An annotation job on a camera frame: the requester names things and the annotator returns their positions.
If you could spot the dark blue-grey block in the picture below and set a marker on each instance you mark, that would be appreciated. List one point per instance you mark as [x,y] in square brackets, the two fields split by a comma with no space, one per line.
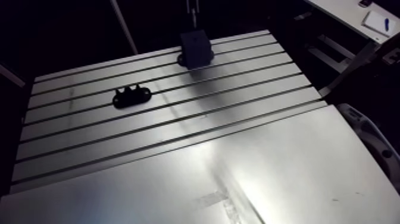
[196,49]

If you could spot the black oval holder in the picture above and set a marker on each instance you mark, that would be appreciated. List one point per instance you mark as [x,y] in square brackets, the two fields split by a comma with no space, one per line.
[131,96]

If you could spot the white desk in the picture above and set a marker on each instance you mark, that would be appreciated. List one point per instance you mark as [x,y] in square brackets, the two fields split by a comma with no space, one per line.
[343,12]

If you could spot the white notepad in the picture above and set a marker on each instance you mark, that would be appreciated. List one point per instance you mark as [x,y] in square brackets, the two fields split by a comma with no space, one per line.
[376,23]

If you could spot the blue pen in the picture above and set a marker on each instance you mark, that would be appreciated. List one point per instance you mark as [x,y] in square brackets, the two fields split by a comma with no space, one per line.
[387,24]

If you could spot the grey slanted post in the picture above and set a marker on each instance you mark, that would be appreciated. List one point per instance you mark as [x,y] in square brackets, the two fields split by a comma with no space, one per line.
[124,26]

